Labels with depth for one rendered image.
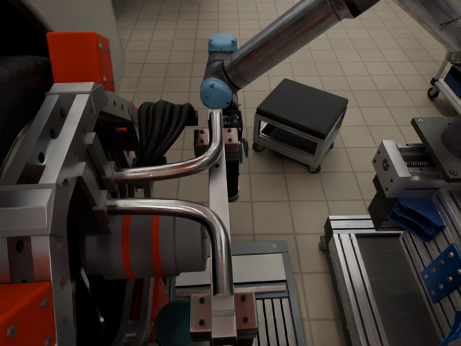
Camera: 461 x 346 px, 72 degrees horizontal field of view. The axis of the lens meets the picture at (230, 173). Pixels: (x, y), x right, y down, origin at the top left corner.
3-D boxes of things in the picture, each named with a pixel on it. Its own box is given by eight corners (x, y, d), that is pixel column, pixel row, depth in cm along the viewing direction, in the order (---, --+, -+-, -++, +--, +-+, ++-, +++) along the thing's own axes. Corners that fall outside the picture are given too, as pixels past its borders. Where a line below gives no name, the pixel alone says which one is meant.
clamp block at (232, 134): (195, 145, 70) (193, 127, 66) (237, 143, 70) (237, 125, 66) (195, 163, 66) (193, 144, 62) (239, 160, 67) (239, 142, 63)
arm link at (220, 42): (236, 52, 75) (235, 92, 83) (239, 30, 82) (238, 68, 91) (202, 51, 75) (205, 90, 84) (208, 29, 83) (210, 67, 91)
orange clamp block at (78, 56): (73, 93, 57) (64, 39, 55) (117, 92, 57) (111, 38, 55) (53, 93, 50) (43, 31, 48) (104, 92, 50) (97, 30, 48)
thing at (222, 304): (103, 205, 50) (79, 158, 42) (227, 200, 51) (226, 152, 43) (74, 326, 38) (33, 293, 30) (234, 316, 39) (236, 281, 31)
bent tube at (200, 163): (123, 123, 63) (108, 75, 55) (221, 119, 63) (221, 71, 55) (106, 194, 51) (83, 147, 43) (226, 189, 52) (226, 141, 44)
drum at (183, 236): (110, 228, 70) (88, 189, 59) (207, 224, 71) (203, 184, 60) (96, 293, 61) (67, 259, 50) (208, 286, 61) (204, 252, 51)
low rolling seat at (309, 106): (250, 152, 195) (252, 106, 169) (276, 119, 215) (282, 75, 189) (315, 180, 180) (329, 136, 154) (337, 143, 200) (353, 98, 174)
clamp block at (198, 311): (192, 305, 47) (188, 292, 43) (253, 301, 48) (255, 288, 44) (191, 342, 44) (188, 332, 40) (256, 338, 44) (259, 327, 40)
